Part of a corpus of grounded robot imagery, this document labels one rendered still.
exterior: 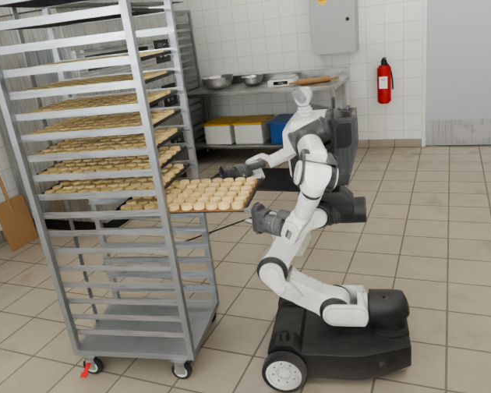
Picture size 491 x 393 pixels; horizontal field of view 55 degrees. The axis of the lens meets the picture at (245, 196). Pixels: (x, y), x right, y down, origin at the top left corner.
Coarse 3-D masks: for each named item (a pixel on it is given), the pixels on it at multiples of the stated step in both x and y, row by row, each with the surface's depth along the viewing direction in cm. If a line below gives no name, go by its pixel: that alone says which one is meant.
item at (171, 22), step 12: (168, 0) 208; (168, 12) 210; (168, 24) 212; (180, 60) 218; (180, 84) 221; (180, 96) 223; (192, 132) 230; (192, 156) 233; (192, 168) 235; (204, 216) 244; (204, 240) 249; (216, 288) 260; (216, 300) 262
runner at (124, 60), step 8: (128, 56) 178; (56, 64) 185; (64, 64) 184; (72, 64) 183; (80, 64) 183; (88, 64) 182; (96, 64) 181; (104, 64) 181; (112, 64) 180; (120, 64) 179; (8, 72) 190; (16, 72) 189; (24, 72) 189; (32, 72) 188; (40, 72) 187; (48, 72) 186; (56, 72) 186
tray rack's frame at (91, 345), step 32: (0, 96) 191; (64, 96) 235; (32, 192) 206; (96, 224) 259; (64, 320) 229; (96, 320) 255; (128, 320) 254; (192, 320) 247; (96, 352) 233; (128, 352) 228; (160, 352) 225
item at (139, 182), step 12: (168, 168) 229; (180, 168) 228; (72, 180) 229; (84, 180) 223; (96, 180) 221; (108, 180) 218; (120, 180) 216; (132, 180) 215; (144, 180) 214; (168, 180) 212; (48, 192) 212; (60, 192) 210; (72, 192) 209
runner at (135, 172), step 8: (32, 176) 206; (40, 176) 205; (48, 176) 204; (56, 176) 204; (64, 176) 203; (72, 176) 202; (80, 176) 201; (88, 176) 200; (96, 176) 199; (104, 176) 199; (112, 176) 198; (120, 176) 197; (128, 176) 196
